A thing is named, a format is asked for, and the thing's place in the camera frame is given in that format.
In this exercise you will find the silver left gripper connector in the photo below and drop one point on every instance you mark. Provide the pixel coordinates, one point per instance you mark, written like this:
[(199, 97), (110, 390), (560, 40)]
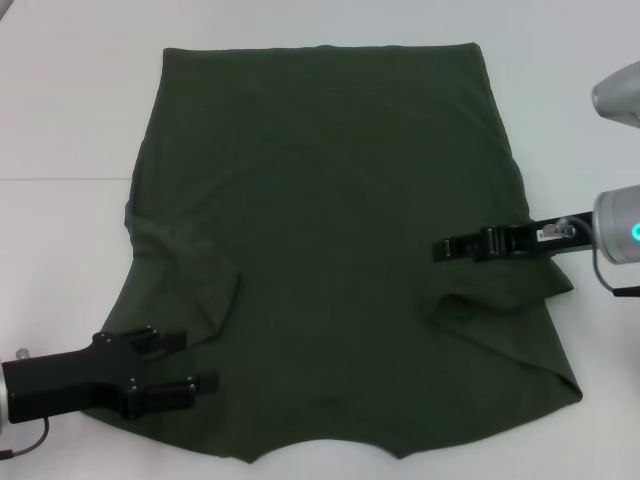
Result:
[(23, 353)]

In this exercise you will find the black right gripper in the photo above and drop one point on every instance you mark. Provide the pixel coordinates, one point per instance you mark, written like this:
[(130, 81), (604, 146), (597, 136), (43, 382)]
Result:
[(525, 242)]

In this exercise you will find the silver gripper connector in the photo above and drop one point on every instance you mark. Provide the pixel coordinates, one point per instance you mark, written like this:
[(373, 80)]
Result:
[(552, 230), (23, 353)]

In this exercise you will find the dark green t-shirt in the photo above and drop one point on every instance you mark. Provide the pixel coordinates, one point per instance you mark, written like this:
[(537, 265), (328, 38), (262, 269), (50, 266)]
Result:
[(325, 225)]

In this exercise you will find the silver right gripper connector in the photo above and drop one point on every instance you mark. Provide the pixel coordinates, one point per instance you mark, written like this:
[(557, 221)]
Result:
[(552, 230)]

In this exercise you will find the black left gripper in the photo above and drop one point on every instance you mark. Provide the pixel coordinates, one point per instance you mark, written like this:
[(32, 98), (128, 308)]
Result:
[(60, 382)]

